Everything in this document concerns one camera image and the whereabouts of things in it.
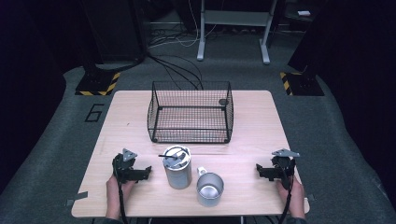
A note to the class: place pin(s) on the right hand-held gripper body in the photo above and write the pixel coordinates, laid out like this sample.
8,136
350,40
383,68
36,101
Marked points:
283,169

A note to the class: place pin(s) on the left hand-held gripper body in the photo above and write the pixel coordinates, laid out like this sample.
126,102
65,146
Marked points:
124,168

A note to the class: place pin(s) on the black straw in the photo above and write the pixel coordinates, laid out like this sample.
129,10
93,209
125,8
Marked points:
165,156

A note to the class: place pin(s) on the steel tumbler with lid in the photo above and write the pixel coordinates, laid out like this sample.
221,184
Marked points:
178,175

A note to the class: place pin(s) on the person's left hand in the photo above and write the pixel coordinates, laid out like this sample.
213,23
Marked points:
112,194

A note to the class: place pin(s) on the person's right hand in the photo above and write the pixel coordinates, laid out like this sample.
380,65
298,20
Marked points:
295,199

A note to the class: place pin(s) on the grey tape piece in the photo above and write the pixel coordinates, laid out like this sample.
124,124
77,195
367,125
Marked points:
310,197
77,198

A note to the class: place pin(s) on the dark round disc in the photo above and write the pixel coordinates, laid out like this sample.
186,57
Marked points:
223,102

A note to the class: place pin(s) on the black stand with striped base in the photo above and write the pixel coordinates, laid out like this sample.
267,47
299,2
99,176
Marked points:
98,83
300,84

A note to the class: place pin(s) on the small white box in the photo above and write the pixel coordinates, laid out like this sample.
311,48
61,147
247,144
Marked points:
304,13

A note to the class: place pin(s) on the white metal stand frame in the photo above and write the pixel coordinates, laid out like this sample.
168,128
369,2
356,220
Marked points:
233,18

